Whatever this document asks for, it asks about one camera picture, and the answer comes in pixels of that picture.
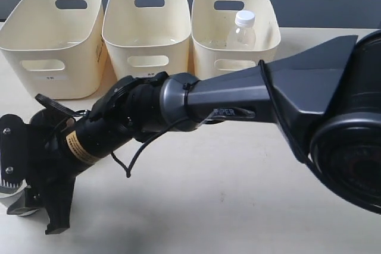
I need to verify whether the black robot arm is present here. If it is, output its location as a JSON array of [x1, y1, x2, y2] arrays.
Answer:
[[1, 31, 380, 235]]

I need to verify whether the brown wooden cup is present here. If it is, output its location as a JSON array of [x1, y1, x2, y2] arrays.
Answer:
[[29, 109, 74, 130]]

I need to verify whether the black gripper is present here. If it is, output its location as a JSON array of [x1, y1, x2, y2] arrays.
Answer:
[[6, 112, 139, 235]]

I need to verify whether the left cream plastic bin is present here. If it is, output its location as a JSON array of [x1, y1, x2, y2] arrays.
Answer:
[[1, 0, 107, 99]]

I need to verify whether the white paper cup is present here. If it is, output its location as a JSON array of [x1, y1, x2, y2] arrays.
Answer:
[[1, 186, 39, 217]]

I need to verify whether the cream plastic bin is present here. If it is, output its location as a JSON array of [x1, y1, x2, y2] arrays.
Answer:
[[191, 0, 281, 79], [1, 0, 107, 99], [102, 0, 191, 79]]

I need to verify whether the right cream plastic bin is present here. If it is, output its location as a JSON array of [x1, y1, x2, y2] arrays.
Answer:
[[191, 0, 281, 79]]

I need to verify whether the clear plastic bottle white cap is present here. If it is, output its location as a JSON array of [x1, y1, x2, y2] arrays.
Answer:
[[226, 10, 256, 51]]

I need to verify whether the middle cream plastic bin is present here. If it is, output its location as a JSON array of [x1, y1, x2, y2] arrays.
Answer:
[[102, 0, 191, 79]]

